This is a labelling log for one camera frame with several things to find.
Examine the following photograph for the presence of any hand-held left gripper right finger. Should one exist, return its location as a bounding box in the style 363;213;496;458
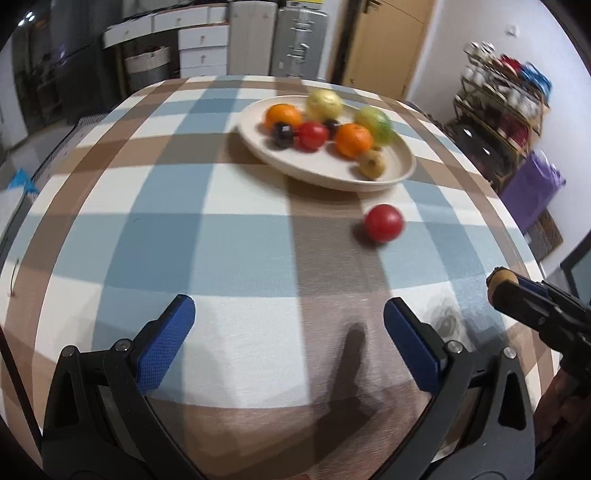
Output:
383;296;539;480

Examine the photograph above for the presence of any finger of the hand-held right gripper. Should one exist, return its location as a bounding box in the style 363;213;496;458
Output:
510;271;561;301
489;281;560;334

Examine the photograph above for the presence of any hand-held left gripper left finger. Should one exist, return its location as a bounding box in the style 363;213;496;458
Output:
41;294;204;480

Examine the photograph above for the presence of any red tomato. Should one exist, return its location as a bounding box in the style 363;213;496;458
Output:
295;121;329;152
364;204;406;244

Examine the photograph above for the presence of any cream round plate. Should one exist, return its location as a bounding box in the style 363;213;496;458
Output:
238;95;416;192

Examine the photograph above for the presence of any large orange mandarin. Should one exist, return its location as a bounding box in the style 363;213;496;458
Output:
334;123;374;160

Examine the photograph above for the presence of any small orange mandarin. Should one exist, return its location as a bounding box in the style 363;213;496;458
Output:
264;104;302;131

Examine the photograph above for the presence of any black screen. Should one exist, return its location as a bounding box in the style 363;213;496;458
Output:
560;237;591;305

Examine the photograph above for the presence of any brown doormat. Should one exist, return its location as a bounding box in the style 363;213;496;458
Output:
525;210;565;262

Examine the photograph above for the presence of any purple bag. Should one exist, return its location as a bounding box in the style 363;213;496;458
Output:
500;151;567;232

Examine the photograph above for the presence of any checked tablecloth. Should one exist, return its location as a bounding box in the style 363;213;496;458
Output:
0;74;561;480

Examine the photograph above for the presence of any wooden shoe rack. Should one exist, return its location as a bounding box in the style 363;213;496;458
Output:
451;41;552;185

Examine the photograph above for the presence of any blue paper item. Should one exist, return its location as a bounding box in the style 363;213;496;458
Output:
7;167;38;195

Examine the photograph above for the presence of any grey striped cushion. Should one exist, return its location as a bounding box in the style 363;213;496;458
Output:
28;112;112;185

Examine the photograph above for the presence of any green yellow citrus fruit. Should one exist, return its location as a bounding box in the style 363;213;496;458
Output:
355;106;395;145

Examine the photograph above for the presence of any yellow round fruit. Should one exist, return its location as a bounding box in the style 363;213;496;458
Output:
305;89;345;123

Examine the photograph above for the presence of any wicker basket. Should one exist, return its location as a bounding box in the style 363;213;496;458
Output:
124;46;172;92

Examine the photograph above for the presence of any wooden door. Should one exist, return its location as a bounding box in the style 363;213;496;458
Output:
339;0;437;101

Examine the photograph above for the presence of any white tall cabinet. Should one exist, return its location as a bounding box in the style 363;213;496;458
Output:
228;1;279;75

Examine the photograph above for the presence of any silver suitcase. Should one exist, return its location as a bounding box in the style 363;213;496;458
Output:
276;1;332;83

